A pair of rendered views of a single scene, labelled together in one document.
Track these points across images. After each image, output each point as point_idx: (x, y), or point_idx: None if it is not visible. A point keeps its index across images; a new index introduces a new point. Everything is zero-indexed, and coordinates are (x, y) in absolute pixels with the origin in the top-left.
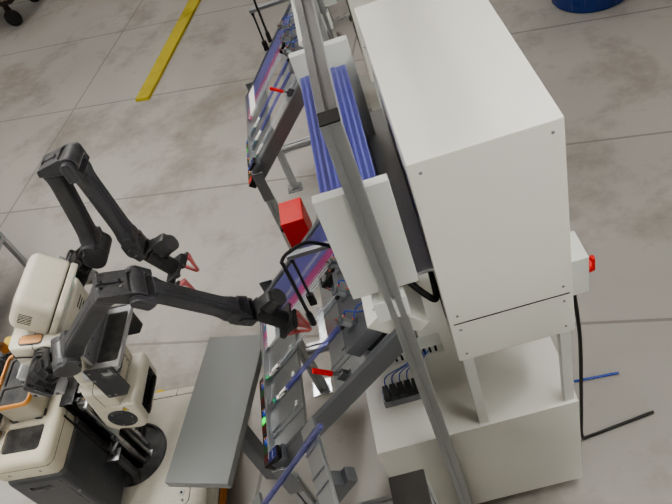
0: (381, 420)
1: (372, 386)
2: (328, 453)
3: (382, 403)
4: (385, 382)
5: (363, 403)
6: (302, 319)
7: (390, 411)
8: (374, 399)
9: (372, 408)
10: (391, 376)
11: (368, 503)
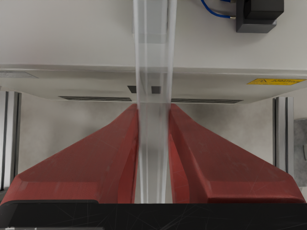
0: (291, 48)
1: (205, 50)
2: (136, 183)
3: (252, 38)
4: (204, 22)
5: (87, 132)
6: (126, 146)
7: (276, 25)
8: (238, 52)
9: (258, 61)
10: (194, 6)
11: (283, 136)
